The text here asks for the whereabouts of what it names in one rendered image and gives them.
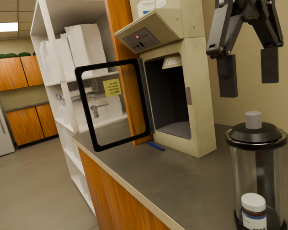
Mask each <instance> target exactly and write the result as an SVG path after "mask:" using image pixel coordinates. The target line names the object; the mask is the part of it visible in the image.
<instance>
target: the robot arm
mask: <svg viewBox="0 0 288 230"><path fill-rule="evenodd" d="M244 22H245V23H248V24H249V25H252V26H253V28H254V30H255V32H256V34H257V36H258V38H259V40H260V42H261V43H262V45H263V47H264V49H261V82H262V84H269V83H278V82H279V69H278V48H279V47H283V45H284V42H283V41H284V38H283V34H282V30H281V27H280V23H279V19H278V15H277V10H276V7H275V0H215V12H214V16H213V22H212V26H211V30H210V34H209V38H208V44H207V48H206V54H207V55H208V56H210V58H211V59H215V58H216V60H217V70H218V77H219V90H220V97H226V98H235V97H238V89H237V75H236V60H235V54H232V55H231V52H232V49H233V47H234V44H235V42H236V39H237V37H238V34H239V32H240V30H241V27H242V25H243V23H244ZM215 44H217V46H214V45H215Z"/></svg>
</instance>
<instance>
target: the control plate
mask: <svg viewBox="0 0 288 230"><path fill-rule="evenodd" d="M142 33H143V34H144V35H142ZM136 36H138V38H137V37H136ZM151 39H152V41H151ZM123 40H124V41H125V42H126V43H127V44H128V45H129V46H130V47H131V48H132V49H134V50H135V51H136V52H137V51H139V50H142V49H145V48H148V47H151V46H154V45H156V44H159V43H160V42H159V41H158V40H157V39H156V38H155V36H154V35H153V34H152V33H151V32H150V31H149V30H148V29H147V28H146V27H144V28H142V29H140V30H139V31H137V32H135V33H133V34H131V35H129V36H127V37H125V38H123ZM147 41H149V42H147ZM140 42H141V43H142V44H143V45H144V47H143V46H141V45H140V44H139V43H140ZM144 42H146V44H144ZM136 45H139V47H137V46H136ZM134 47H135V48H134Z"/></svg>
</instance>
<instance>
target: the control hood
mask: <svg viewBox="0 0 288 230"><path fill-rule="evenodd" d="M144 27H146V28H147V29H148V30H149V31H150V32H151V33H152V34H153V35H154V36H155V38H156V39H157V40H158V41H159V42H160V43H159V44H156V45H154V46H151V47H148V48H145V49H142V50H139V51H137V52H136V51H135V50H134V49H132V48H131V47H130V46H129V45H128V44H127V43H126V42H125V41H124V40H123V38H125V37H127V36H129V35H131V34H133V33H135V32H137V31H139V30H140V29H142V28H144ZM114 36H115V37H116V38H117V39H118V40H119V41H120V42H122V43H123V44H124V45H125V46H126V47H127V48H128V49H130V50H131V51H132V52H133V53H135V54H137V53H141V52H145V51H147V50H150V49H153V48H156V47H160V46H163V45H165V44H169V43H172V42H175V41H178V40H181V39H183V38H184V35H183V28H182V20H181V10H180V9H161V8H154V9H153V10H151V11H149V12H148V13H146V14H145V15H143V16H141V17H140V18H138V19H136V20H135V21H133V22H132V23H130V24H128V25H127V26H125V27H124V28H122V29H121V30H119V31H117V32H115V33H114Z"/></svg>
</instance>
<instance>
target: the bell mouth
mask: <svg viewBox="0 0 288 230"><path fill-rule="evenodd" d="M179 66H182V61H181V55H180V53H176V54H171V55H167V56H165V59H164V63H163V67H162V69H166V68H173V67H179Z"/></svg>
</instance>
